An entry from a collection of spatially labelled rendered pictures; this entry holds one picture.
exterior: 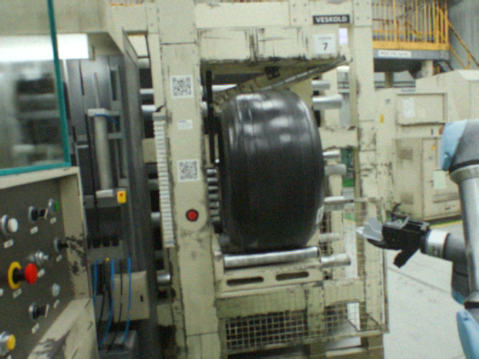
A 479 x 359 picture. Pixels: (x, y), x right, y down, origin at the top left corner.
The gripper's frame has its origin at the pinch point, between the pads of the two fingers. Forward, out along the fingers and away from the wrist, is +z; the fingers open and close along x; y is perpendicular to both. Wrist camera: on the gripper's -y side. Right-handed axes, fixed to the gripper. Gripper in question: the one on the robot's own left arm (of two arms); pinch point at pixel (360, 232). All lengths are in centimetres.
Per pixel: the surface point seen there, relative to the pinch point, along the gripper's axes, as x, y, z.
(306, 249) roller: 2.8, -10.9, 19.4
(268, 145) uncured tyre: 7.0, 30.5, 23.8
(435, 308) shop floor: -135, -163, 17
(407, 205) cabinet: -394, -249, 129
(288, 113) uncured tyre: -5.7, 36.2, 23.8
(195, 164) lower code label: 14, 24, 53
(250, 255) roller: 17.5, -7.0, 32.5
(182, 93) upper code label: 7, 47, 57
